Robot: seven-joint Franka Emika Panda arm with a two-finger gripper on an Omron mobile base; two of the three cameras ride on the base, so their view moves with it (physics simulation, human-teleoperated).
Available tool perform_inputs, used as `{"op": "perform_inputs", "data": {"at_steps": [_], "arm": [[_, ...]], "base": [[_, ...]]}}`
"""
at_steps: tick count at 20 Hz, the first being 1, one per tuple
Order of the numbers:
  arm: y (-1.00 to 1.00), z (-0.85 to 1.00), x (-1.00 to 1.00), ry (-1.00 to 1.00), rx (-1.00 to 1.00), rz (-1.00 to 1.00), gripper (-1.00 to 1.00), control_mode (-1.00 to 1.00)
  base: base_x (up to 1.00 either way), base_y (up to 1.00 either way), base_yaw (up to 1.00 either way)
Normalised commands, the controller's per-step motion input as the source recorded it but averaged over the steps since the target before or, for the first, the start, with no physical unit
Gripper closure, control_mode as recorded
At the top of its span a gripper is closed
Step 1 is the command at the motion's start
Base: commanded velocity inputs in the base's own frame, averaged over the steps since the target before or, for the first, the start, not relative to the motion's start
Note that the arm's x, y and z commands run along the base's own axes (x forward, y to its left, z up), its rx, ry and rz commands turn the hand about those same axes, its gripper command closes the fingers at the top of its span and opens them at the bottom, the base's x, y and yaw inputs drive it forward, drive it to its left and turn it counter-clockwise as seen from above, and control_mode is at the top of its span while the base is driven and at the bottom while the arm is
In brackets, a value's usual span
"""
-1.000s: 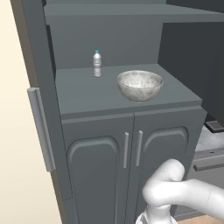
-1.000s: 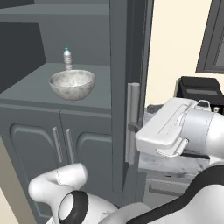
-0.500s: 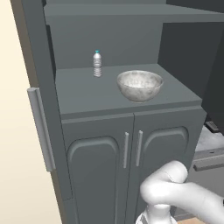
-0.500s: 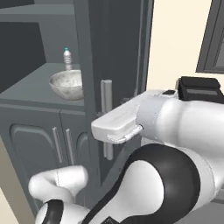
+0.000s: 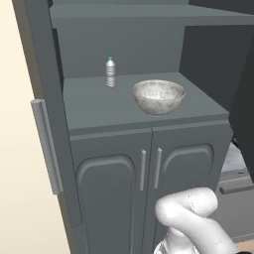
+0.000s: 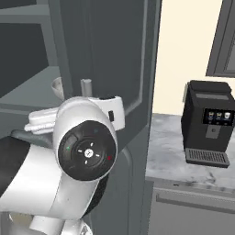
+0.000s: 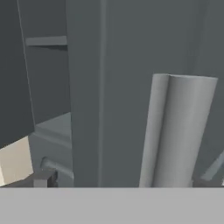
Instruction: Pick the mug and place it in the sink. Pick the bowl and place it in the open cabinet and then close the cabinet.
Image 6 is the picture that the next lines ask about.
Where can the dark grey cabinet door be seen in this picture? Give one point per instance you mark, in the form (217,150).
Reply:
(107,46)

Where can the grey beige cup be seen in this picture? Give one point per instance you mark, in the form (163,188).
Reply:
(57,86)

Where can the dark grey lower cabinet panel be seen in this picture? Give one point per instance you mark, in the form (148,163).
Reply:
(134,189)

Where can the open dark grey wall cabinet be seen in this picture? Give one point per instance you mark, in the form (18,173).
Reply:
(27,61)

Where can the closed grey wall cabinet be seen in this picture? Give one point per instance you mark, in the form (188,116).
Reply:
(223,39)

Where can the grey drawer front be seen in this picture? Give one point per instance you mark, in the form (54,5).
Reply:
(195,220)

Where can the black coffee machine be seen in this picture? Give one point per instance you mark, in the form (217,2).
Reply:
(208,122)

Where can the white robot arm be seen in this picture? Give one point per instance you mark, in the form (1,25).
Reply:
(36,183)

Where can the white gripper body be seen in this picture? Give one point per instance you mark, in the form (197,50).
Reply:
(41,120)

